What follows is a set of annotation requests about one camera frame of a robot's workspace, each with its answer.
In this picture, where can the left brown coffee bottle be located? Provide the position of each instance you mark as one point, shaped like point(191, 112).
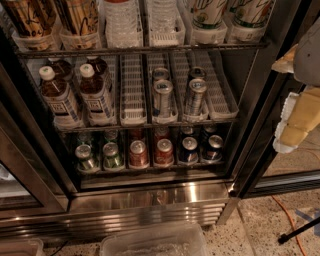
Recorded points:
point(31, 18)

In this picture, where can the blue can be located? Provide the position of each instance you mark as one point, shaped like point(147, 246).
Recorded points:
point(188, 151)
point(213, 148)

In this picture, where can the front left silver can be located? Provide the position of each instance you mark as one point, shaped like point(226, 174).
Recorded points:
point(162, 94)

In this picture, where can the left white green can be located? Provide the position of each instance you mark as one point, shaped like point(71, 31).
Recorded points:
point(207, 14)

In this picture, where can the fridge glass door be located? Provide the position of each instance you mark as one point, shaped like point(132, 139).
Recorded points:
point(253, 180)

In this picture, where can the right brown coffee bottle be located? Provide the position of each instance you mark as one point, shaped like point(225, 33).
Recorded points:
point(79, 17)

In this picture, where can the upper wire shelf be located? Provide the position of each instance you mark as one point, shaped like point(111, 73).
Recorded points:
point(138, 50)

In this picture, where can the tea bottle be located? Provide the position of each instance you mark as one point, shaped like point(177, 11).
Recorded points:
point(62, 68)
point(100, 66)
point(98, 99)
point(60, 99)

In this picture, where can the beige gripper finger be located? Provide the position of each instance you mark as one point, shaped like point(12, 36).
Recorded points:
point(299, 116)
point(286, 63)

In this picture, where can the silver can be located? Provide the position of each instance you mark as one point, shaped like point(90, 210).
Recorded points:
point(160, 73)
point(162, 94)
point(197, 72)
point(194, 97)

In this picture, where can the brown coffee bottle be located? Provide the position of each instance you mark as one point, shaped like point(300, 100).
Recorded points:
point(79, 17)
point(31, 18)

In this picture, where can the middle wire shelf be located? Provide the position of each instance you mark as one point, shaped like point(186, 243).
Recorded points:
point(147, 125)

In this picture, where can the front left green can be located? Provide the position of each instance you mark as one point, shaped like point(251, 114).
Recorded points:
point(87, 160)

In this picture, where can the stainless steel fridge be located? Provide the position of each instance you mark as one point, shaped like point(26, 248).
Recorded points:
point(43, 194)

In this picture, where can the red can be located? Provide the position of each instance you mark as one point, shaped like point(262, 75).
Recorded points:
point(138, 155)
point(164, 152)

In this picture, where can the front right red can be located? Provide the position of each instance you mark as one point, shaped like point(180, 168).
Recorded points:
point(164, 152)

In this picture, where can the rear left silver can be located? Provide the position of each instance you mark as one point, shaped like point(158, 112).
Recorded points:
point(160, 73)

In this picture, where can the wire shelf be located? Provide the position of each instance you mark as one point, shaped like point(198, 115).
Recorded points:
point(147, 125)
point(138, 50)

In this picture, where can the left clear water bottle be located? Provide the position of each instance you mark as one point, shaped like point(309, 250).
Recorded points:
point(121, 23)

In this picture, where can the white green can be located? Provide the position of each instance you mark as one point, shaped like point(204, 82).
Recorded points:
point(251, 13)
point(207, 14)

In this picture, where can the empty white shelf tray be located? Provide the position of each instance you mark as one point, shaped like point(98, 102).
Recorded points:
point(132, 96)

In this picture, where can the rear right silver can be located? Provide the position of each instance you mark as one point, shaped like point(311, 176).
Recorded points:
point(197, 72)

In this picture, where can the black tripod leg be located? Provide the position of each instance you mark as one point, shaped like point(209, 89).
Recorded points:
point(286, 237)

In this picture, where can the right empty white tray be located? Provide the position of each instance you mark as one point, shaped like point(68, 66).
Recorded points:
point(220, 99)

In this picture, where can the front right green can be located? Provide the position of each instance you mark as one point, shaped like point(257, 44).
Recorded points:
point(112, 159)

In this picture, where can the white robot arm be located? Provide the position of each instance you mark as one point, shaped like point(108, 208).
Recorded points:
point(307, 58)

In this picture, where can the front right blue can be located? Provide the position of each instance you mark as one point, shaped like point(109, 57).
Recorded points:
point(213, 148)

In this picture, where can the small clear plastic bin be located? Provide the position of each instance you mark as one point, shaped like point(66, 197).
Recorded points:
point(33, 247)

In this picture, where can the right white green can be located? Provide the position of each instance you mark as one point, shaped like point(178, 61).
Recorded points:
point(251, 13)

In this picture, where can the front right silver can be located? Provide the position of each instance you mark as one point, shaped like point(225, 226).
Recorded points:
point(194, 97)

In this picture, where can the front left red can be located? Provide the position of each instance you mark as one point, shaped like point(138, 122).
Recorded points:
point(138, 155)

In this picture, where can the front left blue can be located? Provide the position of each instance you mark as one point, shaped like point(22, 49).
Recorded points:
point(188, 151)

